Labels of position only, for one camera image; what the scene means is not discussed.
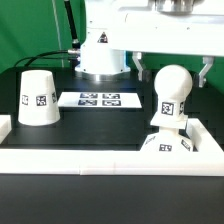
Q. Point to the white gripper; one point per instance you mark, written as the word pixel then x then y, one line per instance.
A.
pixel 160 26

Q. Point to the white lamp bulb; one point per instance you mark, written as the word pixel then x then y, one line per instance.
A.
pixel 173 83

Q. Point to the white lamp base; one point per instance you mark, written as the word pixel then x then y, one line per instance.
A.
pixel 167 139

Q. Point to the white lamp shade cone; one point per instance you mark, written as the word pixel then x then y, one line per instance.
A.
pixel 38 99

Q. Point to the white marker plate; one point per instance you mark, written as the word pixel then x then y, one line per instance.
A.
pixel 99 100

